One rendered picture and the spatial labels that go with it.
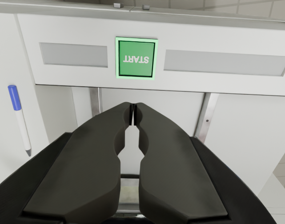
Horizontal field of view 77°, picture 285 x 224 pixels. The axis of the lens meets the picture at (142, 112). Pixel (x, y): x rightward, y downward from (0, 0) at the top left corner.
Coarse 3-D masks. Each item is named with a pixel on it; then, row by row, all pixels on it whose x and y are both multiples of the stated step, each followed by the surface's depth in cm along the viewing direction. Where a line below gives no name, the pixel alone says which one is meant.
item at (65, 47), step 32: (32, 32) 23; (64, 32) 23; (96, 32) 23; (128, 32) 23; (160, 32) 23; (192, 32) 23; (224, 32) 24; (256, 32) 24; (32, 64) 25; (64, 64) 26; (96, 64) 26; (160, 64) 26; (192, 64) 26; (224, 64) 26; (256, 64) 26
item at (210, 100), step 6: (210, 96) 41; (216, 96) 41; (204, 102) 44; (210, 102) 41; (216, 102) 42; (204, 108) 44; (210, 108) 42; (204, 114) 44; (210, 114) 43; (198, 120) 47; (204, 120) 44; (210, 120) 44; (198, 126) 47; (204, 126) 45; (198, 132) 47; (204, 132) 46; (198, 138) 47; (204, 138) 47
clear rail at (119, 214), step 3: (117, 213) 57; (120, 213) 57; (123, 213) 57; (126, 213) 57; (129, 213) 57; (132, 213) 57; (135, 213) 57; (138, 213) 57; (111, 216) 56; (114, 216) 56; (117, 216) 56; (120, 216) 56; (123, 216) 56; (126, 216) 56; (129, 216) 56; (132, 216) 57; (135, 216) 57; (138, 216) 57; (141, 216) 57; (144, 216) 57
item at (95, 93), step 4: (92, 88) 39; (96, 88) 39; (100, 88) 42; (92, 92) 40; (96, 92) 40; (100, 92) 42; (92, 96) 40; (96, 96) 40; (100, 96) 42; (92, 100) 41; (96, 100) 41; (100, 100) 42; (92, 104) 41; (96, 104) 41; (100, 104) 42; (92, 108) 42; (96, 108) 42; (100, 108) 43; (92, 112) 42; (96, 112) 42; (100, 112) 43; (92, 116) 43
